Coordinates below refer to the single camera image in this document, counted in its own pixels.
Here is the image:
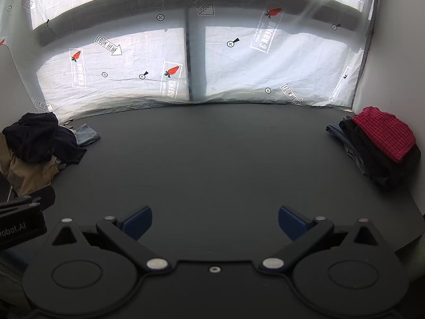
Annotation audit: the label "tan garment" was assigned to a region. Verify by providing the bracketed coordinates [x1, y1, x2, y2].
[0, 131, 60, 196]

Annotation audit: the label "grey garment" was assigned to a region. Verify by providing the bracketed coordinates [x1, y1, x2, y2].
[343, 141, 366, 175]

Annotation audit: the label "light blue garment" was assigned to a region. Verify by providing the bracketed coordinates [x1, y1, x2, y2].
[74, 124, 101, 147]

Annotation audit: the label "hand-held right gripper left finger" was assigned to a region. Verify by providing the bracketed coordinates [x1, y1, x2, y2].
[50, 206, 171, 271]

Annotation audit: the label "black jeans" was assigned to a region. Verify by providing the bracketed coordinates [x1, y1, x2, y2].
[352, 123, 422, 187]

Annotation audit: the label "white printed sheet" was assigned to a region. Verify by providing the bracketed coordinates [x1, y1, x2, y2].
[0, 0, 381, 124]

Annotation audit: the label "navy knit sweater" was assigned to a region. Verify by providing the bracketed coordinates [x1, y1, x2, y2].
[3, 112, 87, 165]

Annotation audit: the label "blue denim garment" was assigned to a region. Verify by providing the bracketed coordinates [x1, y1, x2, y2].
[326, 122, 352, 147]

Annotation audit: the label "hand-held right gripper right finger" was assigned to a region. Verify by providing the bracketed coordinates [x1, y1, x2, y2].
[262, 206, 381, 270]

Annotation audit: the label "red checked shirt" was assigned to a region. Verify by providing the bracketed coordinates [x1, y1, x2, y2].
[351, 106, 417, 163]

